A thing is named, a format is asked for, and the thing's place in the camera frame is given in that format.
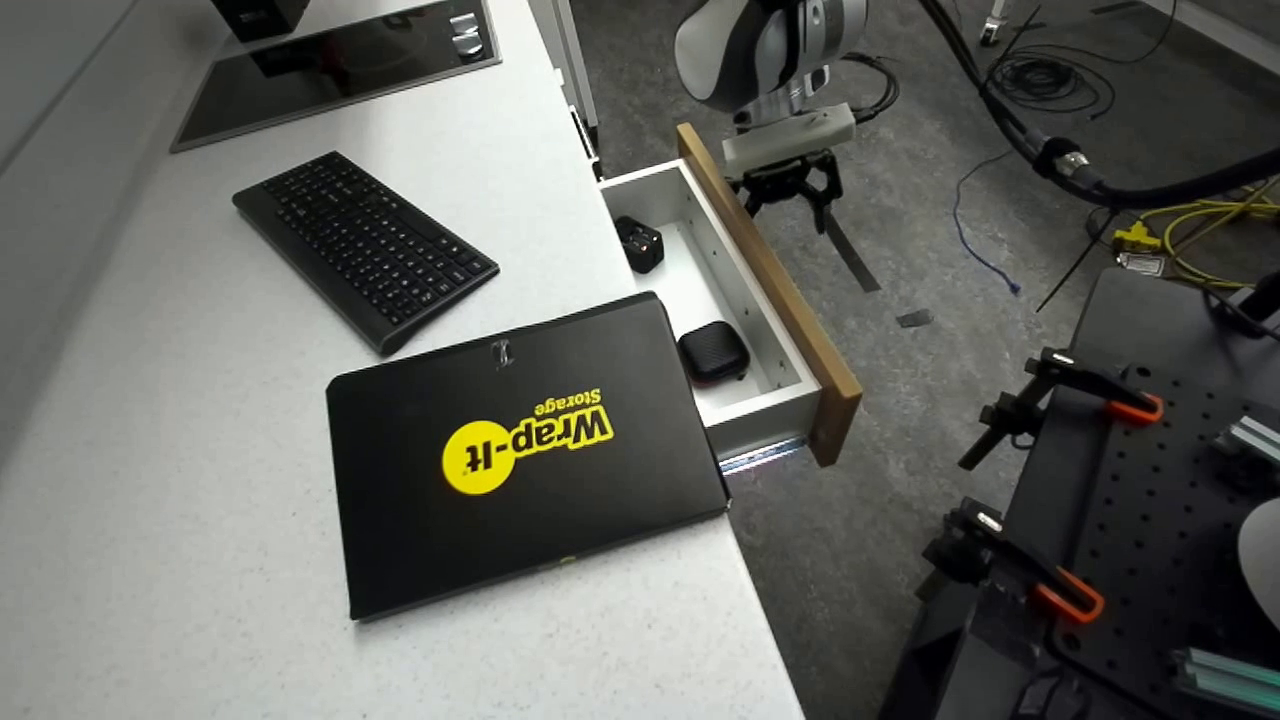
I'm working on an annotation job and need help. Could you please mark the long black tape strip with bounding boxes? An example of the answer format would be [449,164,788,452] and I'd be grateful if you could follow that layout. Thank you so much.
[821,208,882,297]

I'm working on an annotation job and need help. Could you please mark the white drawer with wooden front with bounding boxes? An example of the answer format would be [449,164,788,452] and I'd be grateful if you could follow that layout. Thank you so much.
[594,121,867,472]

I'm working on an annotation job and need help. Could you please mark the black keyboard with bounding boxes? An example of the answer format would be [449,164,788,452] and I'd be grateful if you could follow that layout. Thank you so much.
[226,149,504,360]

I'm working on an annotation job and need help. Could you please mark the black clamp with orange handle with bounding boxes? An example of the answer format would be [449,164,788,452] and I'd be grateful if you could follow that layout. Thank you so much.
[957,346,1172,478]
[925,495,1113,636]

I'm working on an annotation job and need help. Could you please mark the white round plate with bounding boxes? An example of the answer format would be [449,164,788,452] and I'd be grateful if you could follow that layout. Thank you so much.
[1230,493,1280,632]

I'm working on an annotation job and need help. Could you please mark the grey aluminium extrusion block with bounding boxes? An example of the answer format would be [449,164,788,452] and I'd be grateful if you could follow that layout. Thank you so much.
[1208,414,1280,500]

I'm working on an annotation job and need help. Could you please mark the black coiled floor cable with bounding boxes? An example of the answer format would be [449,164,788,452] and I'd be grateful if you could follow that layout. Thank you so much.
[979,42,1118,129]

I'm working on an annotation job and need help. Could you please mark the black perforated breadboard table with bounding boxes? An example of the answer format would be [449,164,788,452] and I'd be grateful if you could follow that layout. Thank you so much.
[874,266,1280,720]

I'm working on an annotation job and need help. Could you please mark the teal aluminium extrusion bar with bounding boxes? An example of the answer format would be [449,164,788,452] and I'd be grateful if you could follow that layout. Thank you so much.
[1166,643,1280,720]

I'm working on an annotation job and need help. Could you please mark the yellow cable bundle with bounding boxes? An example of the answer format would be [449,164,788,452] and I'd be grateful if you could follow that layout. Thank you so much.
[1109,180,1280,297]

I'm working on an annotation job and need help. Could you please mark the small black rounded case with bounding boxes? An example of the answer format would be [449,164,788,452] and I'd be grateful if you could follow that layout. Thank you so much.
[674,320,750,388]

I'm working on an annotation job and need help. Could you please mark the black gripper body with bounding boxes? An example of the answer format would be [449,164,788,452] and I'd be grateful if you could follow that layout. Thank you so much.
[729,149,852,205]

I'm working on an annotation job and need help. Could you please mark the black bag with yellow print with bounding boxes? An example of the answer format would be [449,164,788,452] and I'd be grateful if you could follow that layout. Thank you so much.
[325,287,736,623]

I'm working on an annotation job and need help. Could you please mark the white cabinet with countertop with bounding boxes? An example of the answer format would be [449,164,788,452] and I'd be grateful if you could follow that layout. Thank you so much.
[0,0,806,720]

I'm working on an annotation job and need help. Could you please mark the open black zip case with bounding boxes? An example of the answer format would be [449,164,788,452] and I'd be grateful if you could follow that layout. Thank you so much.
[613,212,667,278]

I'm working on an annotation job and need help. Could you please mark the thick black corrugated hose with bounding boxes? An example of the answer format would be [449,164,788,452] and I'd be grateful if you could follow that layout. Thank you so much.
[916,0,1280,212]

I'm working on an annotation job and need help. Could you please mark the thin blue cable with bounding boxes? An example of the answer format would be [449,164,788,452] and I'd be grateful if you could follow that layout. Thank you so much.
[947,143,1029,299]

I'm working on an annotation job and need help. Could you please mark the monitor base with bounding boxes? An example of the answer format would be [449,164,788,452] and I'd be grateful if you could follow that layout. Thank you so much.
[168,0,504,158]

